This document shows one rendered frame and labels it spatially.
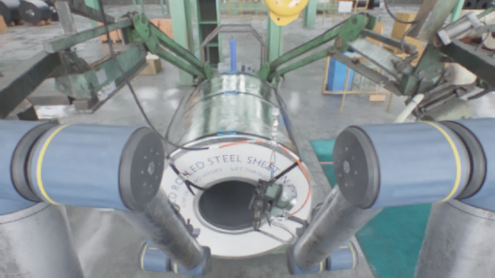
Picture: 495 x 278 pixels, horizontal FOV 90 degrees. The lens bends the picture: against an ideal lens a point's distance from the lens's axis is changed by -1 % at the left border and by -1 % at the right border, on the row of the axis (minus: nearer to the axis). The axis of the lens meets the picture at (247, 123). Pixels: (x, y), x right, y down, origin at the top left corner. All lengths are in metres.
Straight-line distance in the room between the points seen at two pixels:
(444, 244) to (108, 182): 0.65
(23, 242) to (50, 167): 0.21
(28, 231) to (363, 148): 0.63
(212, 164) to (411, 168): 1.32
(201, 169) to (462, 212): 1.35
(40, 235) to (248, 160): 1.18
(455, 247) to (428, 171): 0.25
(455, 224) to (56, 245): 0.81
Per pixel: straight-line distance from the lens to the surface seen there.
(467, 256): 0.70
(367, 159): 0.44
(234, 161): 1.62
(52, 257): 0.71
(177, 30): 6.11
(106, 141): 0.46
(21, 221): 0.65
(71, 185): 0.48
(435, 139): 0.51
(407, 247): 3.02
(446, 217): 0.68
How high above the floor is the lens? 2.15
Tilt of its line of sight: 28 degrees down
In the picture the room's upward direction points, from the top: straight up
